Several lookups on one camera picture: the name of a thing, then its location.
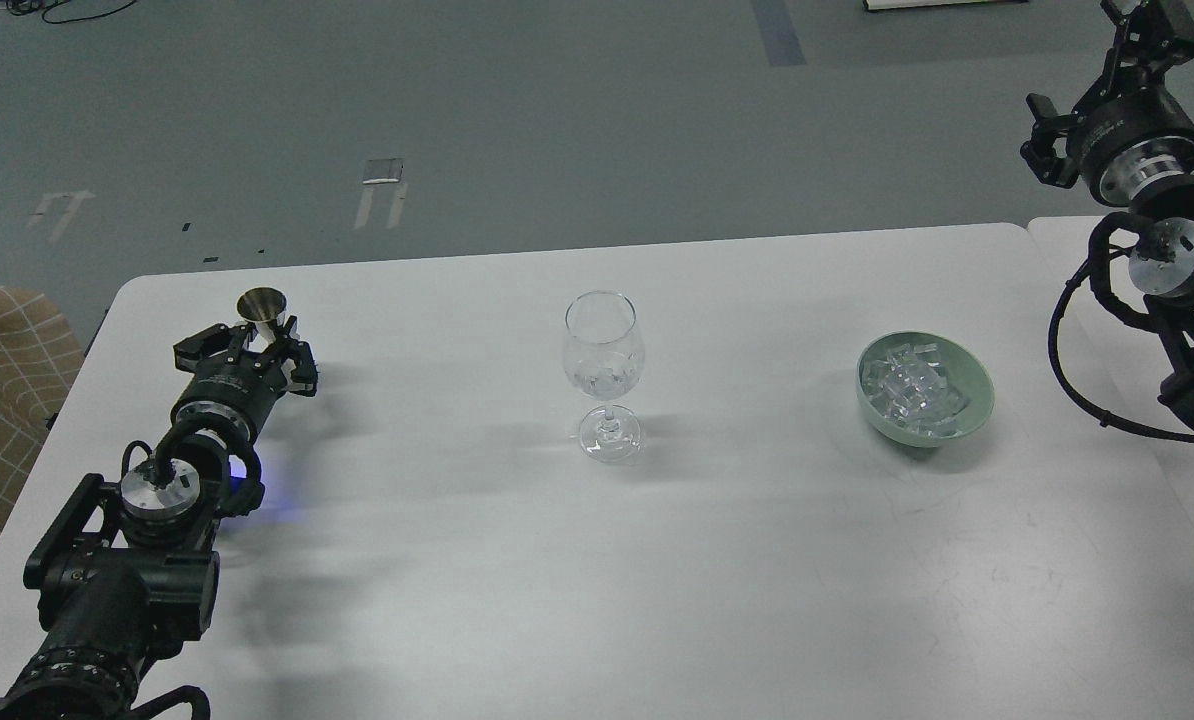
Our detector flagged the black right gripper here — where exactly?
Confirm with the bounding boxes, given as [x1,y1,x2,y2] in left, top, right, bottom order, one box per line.
[1018,1,1194,208]

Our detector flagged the black floor cables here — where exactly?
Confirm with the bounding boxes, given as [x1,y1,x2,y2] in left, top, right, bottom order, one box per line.
[0,0,139,43]

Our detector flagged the green bowl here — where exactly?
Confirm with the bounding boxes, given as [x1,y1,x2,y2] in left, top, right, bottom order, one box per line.
[853,331,998,448]

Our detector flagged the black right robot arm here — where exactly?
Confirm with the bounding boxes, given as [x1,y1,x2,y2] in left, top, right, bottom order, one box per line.
[1018,1,1194,445]

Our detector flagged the clear ice cubes pile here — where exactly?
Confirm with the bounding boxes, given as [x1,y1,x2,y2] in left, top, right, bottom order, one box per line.
[858,341,970,438]

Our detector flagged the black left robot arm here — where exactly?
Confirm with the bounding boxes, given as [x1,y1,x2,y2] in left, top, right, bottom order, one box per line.
[0,310,318,719]

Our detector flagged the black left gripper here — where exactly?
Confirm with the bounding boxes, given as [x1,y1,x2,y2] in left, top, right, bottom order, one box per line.
[171,315,319,441]

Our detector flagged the steel double jigger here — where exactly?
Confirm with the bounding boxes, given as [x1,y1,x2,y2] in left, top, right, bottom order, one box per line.
[236,287,289,346]

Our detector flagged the clear wine glass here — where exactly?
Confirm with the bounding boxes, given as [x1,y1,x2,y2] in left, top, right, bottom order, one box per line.
[562,290,646,462]

